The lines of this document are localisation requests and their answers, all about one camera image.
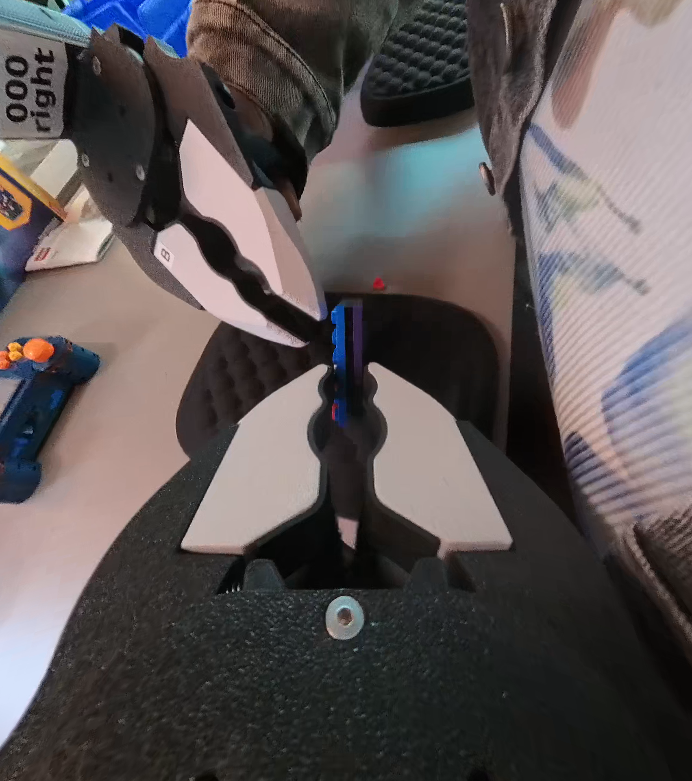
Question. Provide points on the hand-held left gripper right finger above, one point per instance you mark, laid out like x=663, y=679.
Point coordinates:
x=437, y=482

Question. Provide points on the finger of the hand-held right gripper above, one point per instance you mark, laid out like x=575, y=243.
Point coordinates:
x=260, y=232
x=212, y=280

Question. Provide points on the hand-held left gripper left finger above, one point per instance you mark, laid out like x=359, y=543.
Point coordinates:
x=260, y=482

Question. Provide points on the blue purple brick plate assembly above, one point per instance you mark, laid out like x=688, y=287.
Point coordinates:
x=347, y=360

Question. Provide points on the person's right forearm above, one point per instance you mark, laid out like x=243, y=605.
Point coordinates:
x=285, y=55

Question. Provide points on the person's right hand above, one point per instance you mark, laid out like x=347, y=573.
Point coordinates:
x=273, y=158

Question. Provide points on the white instruction booklet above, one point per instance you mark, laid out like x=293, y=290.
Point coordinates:
x=71, y=244

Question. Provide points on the black egg-crate foam mat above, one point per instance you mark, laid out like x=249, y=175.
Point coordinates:
x=431, y=366
x=419, y=55

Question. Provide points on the blue plastic crate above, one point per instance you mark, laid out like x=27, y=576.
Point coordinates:
x=132, y=21

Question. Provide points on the blue orange brick game controller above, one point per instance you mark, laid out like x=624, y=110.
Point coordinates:
x=10, y=421

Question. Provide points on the person's dark jacket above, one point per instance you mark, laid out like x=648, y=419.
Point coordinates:
x=492, y=91

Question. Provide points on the person's white printed shirt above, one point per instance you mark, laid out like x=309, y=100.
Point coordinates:
x=639, y=274

